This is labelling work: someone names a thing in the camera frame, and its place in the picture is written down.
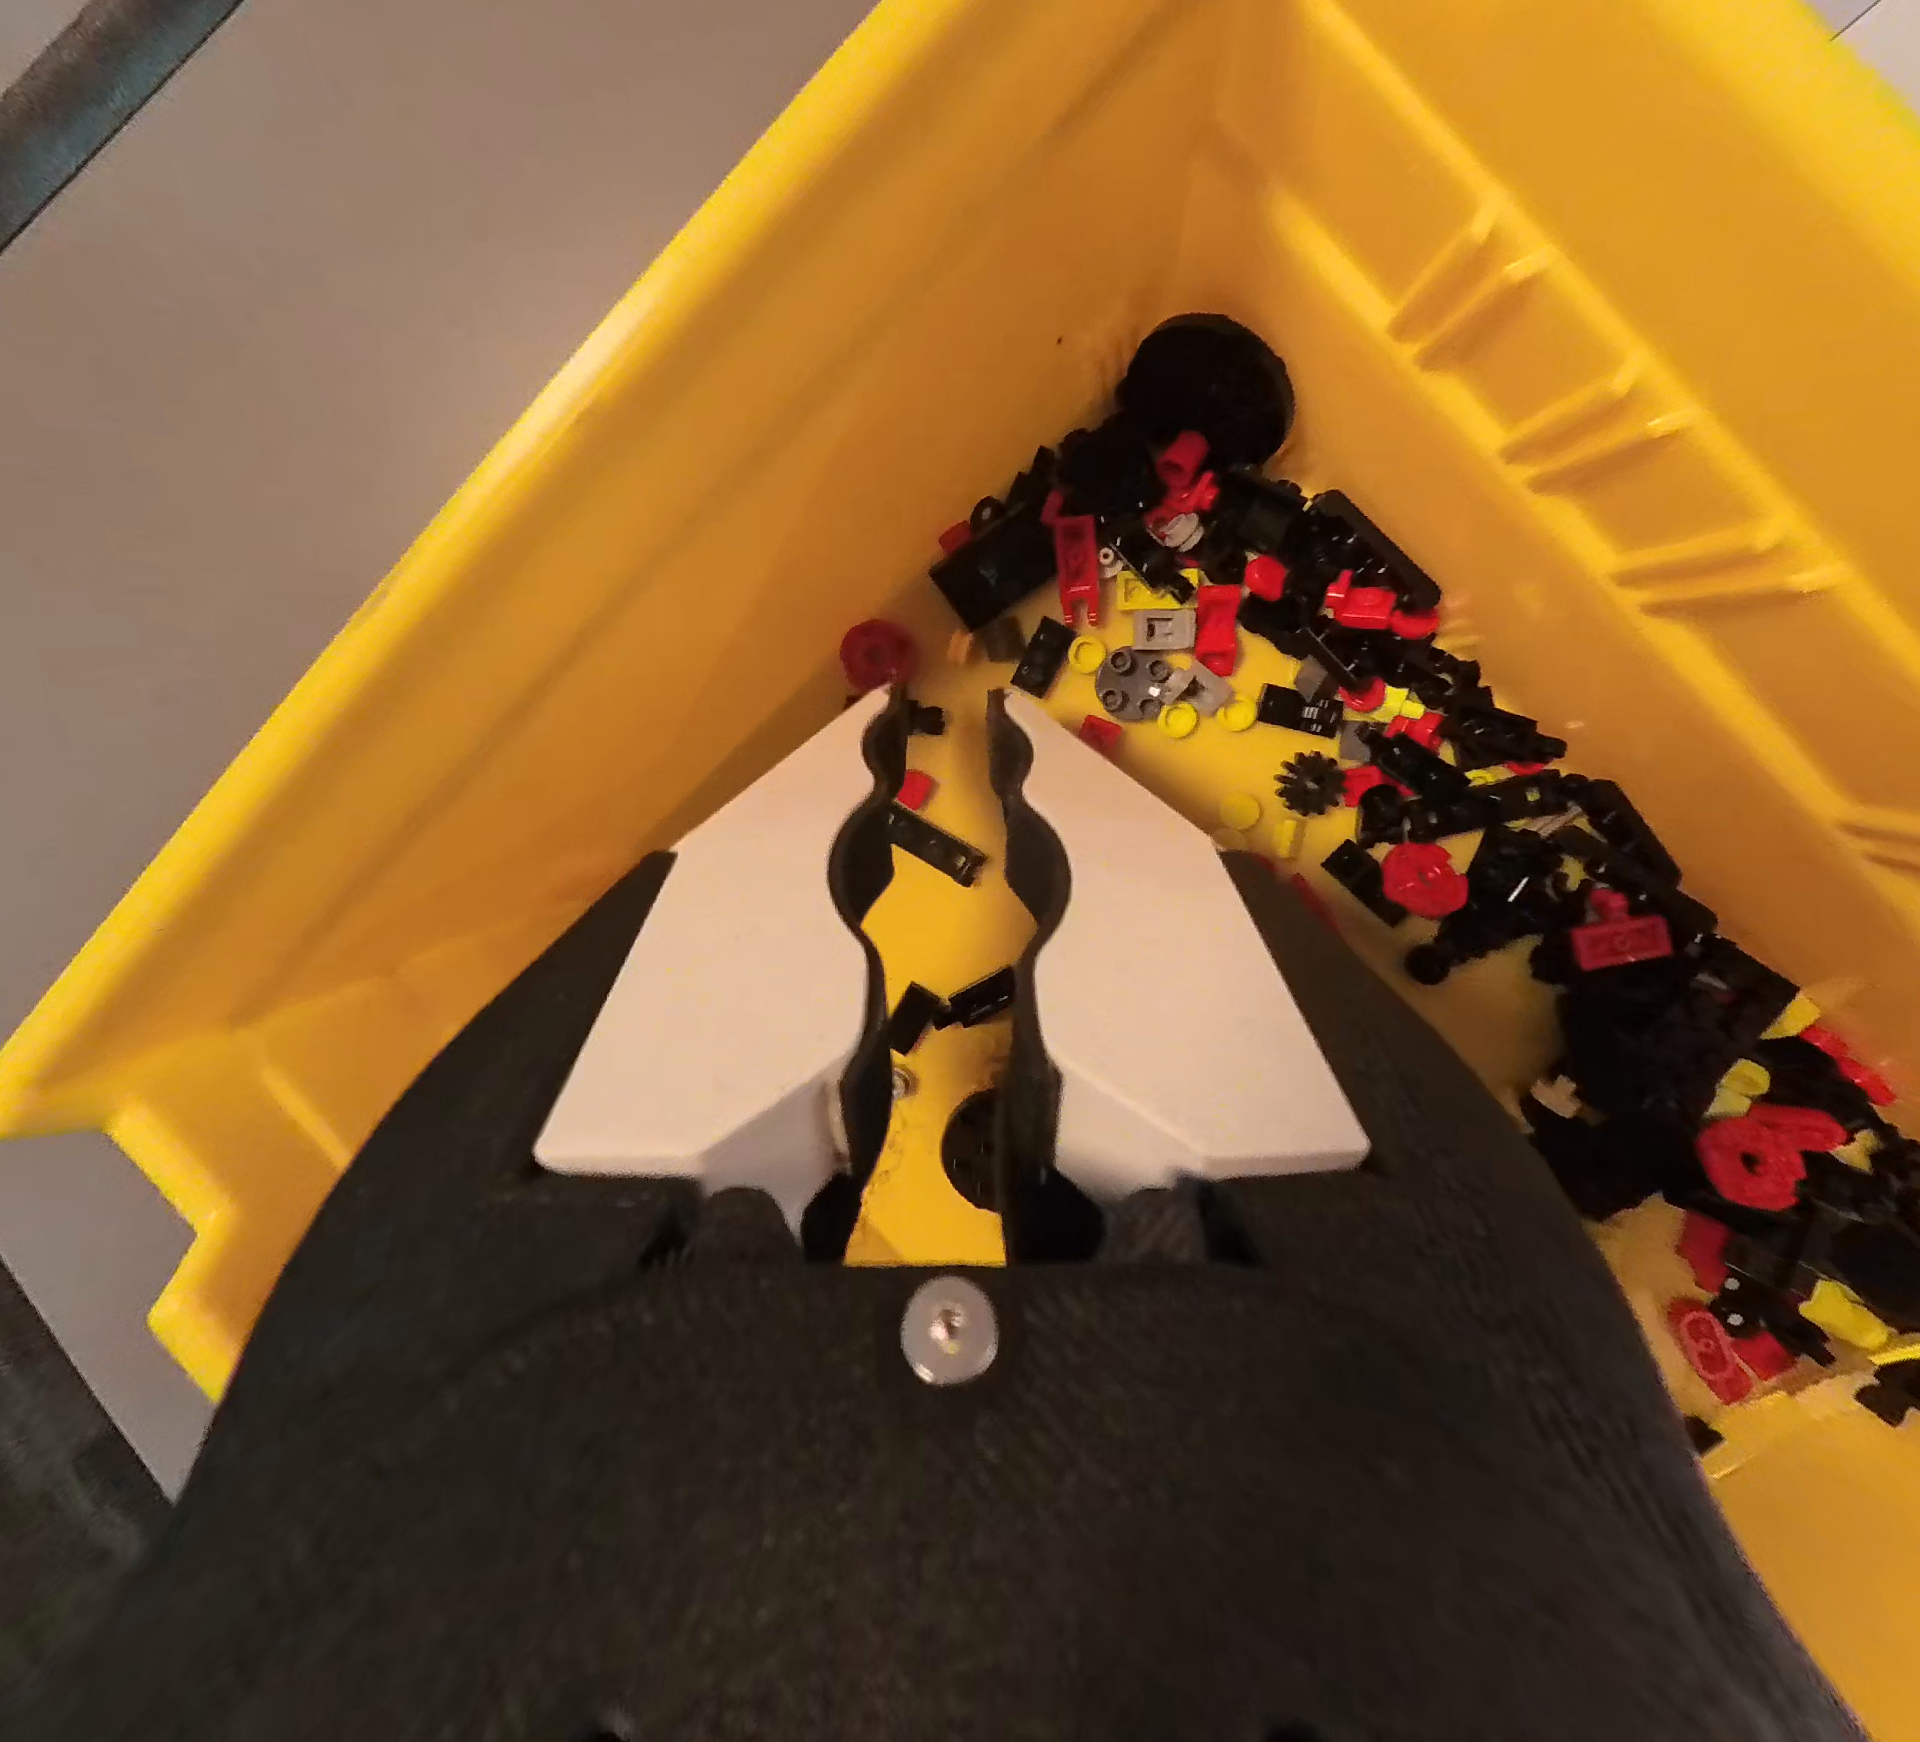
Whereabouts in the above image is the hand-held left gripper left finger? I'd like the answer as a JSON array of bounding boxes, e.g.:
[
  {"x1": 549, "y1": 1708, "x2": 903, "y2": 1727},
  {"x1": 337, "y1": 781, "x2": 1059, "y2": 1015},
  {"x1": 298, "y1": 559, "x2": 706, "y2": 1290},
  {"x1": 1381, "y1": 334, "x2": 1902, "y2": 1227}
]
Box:
[{"x1": 532, "y1": 688, "x2": 918, "y2": 1186}]

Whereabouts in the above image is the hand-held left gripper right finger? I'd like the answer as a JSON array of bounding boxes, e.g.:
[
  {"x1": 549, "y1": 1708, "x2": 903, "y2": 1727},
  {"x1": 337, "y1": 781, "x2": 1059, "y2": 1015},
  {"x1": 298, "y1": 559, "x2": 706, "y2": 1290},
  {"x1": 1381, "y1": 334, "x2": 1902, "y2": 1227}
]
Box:
[{"x1": 984, "y1": 688, "x2": 1375, "y2": 1204}]

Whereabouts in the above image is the pile of lego pieces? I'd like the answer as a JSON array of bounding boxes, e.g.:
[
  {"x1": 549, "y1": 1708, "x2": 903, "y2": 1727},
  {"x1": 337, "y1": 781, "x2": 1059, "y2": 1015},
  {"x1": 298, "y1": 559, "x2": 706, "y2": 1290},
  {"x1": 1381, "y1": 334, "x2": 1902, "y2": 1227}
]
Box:
[{"x1": 840, "y1": 312, "x2": 1920, "y2": 1461}]

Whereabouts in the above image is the yellow plastic bin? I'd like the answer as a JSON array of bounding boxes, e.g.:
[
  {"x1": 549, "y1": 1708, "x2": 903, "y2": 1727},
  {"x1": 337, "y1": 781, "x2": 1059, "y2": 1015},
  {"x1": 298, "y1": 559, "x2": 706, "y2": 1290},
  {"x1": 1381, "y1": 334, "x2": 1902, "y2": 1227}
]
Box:
[{"x1": 0, "y1": 0, "x2": 1920, "y2": 1742}]

